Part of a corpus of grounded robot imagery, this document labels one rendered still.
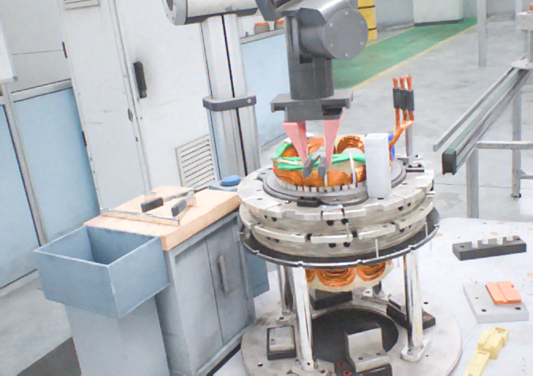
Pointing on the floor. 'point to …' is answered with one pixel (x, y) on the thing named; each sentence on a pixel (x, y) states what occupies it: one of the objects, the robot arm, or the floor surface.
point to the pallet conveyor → (452, 154)
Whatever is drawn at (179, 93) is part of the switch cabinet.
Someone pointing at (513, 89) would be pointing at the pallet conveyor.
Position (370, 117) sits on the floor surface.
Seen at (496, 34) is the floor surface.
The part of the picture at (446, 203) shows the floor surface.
